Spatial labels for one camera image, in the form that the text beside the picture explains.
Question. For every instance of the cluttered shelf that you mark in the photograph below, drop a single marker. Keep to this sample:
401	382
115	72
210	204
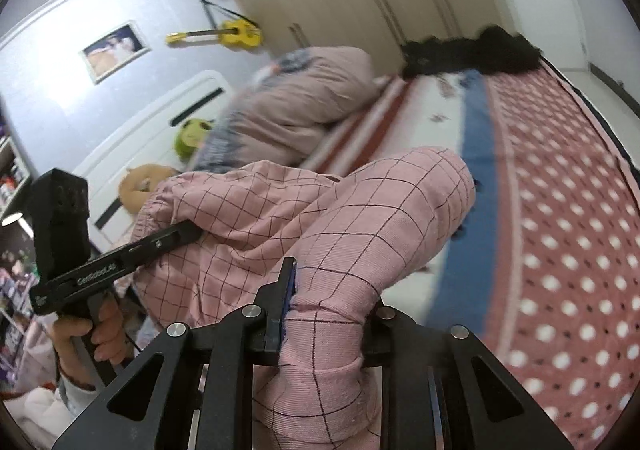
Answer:
12	190

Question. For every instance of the person's left hand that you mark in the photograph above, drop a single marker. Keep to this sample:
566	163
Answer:
107	335

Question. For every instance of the person's left forearm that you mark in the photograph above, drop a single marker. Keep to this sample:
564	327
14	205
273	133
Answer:
75	397

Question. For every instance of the framed wall picture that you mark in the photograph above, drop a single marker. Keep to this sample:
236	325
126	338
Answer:
114	51

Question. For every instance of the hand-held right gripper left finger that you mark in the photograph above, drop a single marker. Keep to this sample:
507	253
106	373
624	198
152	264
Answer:
289	297

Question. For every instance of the green plush toy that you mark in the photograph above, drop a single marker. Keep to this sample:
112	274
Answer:
192	137

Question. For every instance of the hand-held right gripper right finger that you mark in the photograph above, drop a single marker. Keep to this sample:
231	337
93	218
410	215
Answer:
400	330

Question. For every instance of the pink plaid pants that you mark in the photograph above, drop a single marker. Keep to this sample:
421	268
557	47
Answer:
300	210

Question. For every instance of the brown plush toy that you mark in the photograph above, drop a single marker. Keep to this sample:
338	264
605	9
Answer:
142	187

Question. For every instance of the dark bed frame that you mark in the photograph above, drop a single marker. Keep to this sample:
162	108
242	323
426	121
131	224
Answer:
600	105

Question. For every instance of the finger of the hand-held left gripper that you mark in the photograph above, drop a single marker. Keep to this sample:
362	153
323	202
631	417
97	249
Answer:
165	240

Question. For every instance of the pink quilt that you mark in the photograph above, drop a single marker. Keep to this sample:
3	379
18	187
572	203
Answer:
305	100

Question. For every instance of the white headboard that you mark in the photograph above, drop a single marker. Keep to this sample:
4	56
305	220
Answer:
160	130

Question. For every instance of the black clothes pile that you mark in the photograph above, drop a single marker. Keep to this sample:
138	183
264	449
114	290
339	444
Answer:
470	50

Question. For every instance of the printed polka dot blanket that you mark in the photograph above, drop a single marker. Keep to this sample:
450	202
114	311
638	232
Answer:
560	230

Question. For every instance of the yellow ukulele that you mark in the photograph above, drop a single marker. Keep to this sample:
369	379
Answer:
235	32

